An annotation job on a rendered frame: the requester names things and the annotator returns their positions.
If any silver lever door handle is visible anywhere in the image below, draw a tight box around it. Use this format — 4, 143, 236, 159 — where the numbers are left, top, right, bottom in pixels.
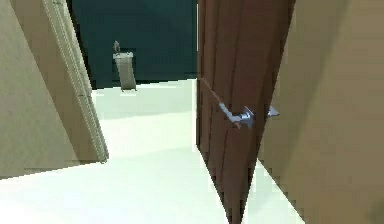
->
218, 102, 256, 130
267, 105, 280, 119

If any brown wooden room door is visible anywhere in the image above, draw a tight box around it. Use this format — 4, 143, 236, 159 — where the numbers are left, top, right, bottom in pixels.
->
195, 0, 297, 224

